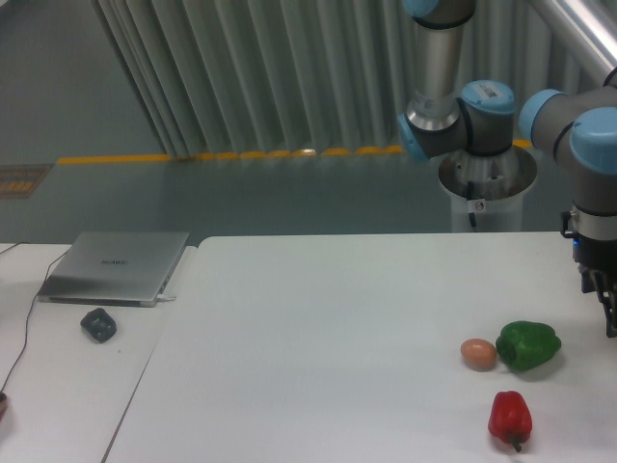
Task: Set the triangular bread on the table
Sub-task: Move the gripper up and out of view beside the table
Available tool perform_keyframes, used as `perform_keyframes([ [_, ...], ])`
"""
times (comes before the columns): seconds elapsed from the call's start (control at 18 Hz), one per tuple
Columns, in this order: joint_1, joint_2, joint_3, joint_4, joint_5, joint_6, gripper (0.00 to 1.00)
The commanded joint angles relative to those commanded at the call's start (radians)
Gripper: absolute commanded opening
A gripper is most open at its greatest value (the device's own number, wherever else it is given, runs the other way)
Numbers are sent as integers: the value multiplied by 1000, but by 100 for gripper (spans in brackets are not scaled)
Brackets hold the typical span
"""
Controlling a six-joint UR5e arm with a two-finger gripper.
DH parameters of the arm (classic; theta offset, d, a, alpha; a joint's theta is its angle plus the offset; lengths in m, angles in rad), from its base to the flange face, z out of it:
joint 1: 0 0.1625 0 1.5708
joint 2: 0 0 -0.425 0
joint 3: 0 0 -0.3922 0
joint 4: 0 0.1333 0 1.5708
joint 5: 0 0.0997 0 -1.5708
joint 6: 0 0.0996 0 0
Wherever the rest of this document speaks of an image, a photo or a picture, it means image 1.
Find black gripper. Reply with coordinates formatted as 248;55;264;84
560;209;616;338

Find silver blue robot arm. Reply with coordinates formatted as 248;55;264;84
398;1;616;337

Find green bell pepper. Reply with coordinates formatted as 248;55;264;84
496;320;562;371

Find brown egg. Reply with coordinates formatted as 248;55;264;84
460;339;497;370

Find red bell pepper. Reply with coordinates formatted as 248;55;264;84
487;391;533;452

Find pleated grey curtain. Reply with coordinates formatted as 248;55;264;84
90;0;617;158

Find silver closed laptop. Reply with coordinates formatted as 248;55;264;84
38;231;189;307

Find small black plastic holder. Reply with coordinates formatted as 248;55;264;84
80;308;118;343

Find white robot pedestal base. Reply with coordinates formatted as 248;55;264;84
438;146;537;232

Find black pedestal cable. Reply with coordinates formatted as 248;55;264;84
465;179;478;231

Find thin black cable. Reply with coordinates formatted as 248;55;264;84
0;240;73;393

